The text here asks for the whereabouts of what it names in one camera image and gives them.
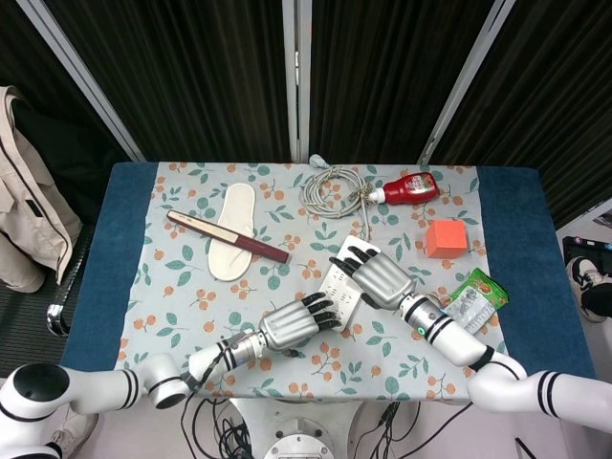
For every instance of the floral fruit print tablecloth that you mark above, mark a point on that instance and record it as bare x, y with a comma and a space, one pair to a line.
191, 287

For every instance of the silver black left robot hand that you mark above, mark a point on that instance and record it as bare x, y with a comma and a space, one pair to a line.
289, 327

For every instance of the white power strip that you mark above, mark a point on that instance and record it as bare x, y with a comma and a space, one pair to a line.
337, 291

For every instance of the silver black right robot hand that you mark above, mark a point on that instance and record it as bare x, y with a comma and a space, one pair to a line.
382, 277

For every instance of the black chair with chrome armrest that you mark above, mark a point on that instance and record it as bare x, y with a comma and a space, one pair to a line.
28, 313

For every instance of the green snack bag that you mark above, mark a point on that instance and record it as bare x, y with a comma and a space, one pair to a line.
478, 299

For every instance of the black pleated curtain panel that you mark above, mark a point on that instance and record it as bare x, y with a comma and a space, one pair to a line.
191, 72
24, 48
382, 72
550, 95

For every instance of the white shoe insole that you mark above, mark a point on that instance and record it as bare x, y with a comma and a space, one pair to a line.
232, 229

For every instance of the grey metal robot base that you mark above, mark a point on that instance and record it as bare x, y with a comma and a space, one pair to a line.
296, 430

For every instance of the dark red folded fan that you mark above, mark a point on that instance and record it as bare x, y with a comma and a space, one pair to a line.
258, 245

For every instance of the white partition post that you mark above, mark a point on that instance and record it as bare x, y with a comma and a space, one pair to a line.
468, 81
95, 95
296, 72

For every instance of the black and white sneaker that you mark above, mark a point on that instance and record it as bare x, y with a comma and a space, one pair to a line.
585, 272

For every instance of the beige jacket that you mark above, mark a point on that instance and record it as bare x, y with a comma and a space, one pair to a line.
28, 205

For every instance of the black box with stickers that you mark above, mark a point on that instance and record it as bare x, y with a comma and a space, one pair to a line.
585, 246

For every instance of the red ketchup bottle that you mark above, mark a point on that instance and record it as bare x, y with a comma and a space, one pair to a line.
411, 187

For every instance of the orange cube block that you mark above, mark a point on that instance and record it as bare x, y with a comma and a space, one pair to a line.
445, 239

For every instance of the blue table cover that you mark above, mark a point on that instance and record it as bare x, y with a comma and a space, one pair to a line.
509, 239

